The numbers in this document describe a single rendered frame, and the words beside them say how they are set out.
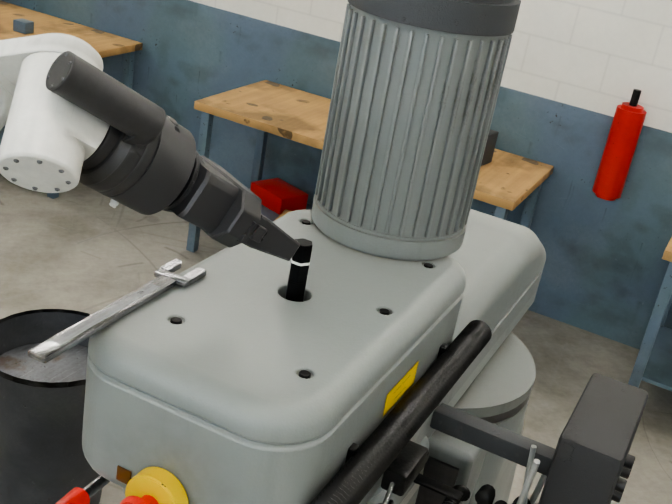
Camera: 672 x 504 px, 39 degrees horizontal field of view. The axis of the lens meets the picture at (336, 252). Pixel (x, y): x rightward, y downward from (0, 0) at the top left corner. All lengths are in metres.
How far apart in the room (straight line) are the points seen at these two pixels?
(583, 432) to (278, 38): 4.77
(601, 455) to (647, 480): 3.25
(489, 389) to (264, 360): 0.75
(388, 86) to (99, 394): 0.46
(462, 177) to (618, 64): 4.04
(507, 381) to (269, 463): 0.83
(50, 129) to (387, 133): 0.45
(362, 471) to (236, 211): 0.27
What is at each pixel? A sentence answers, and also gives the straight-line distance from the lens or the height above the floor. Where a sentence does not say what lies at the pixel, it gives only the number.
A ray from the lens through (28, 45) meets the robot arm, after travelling 0.84.
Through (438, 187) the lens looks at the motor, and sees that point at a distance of 1.13.
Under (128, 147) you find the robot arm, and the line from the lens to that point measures 0.82.
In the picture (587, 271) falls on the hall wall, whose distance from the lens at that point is 5.45.
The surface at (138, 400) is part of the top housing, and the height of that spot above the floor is 1.85.
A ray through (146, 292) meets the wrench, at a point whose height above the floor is 1.90.
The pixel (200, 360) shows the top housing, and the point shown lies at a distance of 0.89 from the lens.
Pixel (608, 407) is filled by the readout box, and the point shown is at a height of 1.73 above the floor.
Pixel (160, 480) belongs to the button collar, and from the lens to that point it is 0.91.
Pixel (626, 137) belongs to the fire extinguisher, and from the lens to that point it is 5.07.
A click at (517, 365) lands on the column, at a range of 1.69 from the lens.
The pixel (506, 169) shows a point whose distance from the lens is 5.00.
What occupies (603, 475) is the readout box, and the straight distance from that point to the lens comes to 1.23.
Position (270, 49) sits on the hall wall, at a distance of 5.86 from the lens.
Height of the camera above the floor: 2.36
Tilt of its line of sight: 24 degrees down
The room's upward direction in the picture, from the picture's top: 10 degrees clockwise
